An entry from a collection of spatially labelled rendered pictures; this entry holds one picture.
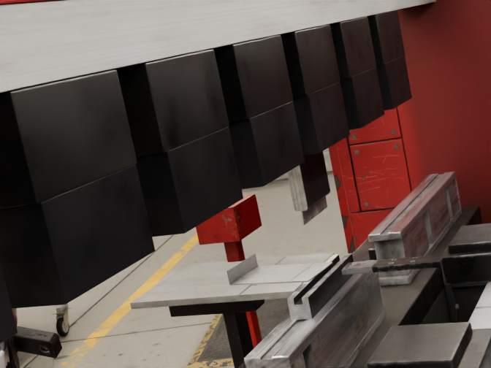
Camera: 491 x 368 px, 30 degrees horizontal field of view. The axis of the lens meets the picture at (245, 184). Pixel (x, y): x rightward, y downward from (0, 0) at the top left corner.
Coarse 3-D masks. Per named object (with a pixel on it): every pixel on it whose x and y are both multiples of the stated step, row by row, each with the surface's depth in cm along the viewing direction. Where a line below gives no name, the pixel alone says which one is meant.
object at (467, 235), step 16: (480, 224) 125; (464, 240) 118; (480, 240) 117; (416, 256) 127; (432, 256) 125; (448, 256) 117; (464, 256) 116; (480, 256) 115; (352, 272) 127; (368, 272) 126; (448, 272) 117; (464, 272) 116; (480, 272) 116
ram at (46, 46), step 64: (0, 0) 66; (64, 0) 74; (128, 0) 83; (192, 0) 94; (256, 0) 110; (320, 0) 130; (384, 0) 162; (0, 64) 66; (64, 64) 73; (128, 64) 81
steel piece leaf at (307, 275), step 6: (318, 264) 134; (324, 264) 133; (330, 264) 133; (306, 270) 132; (312, 270) 132; (318, 270) 131; (300, 276) 130; (306, 276) 129; (312, 276) 128; (294, 282) 128; (300, 282) 127
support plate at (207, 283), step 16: (304, 256) 141; (320, 256) 139; (176, 272) 148; (192, 272) 146; (208, 272) 143; (224, 272) 141; (160, 288) 140; (176, 288) 138; (192, 288) 136; (208, 288) 134; (224, 288) 132; (240, 288) 130; (256, 288) 129; (272, 288) 127; (288, 288) 125; (144, 304) 134; (160, 304) 133; (176, 304) 132
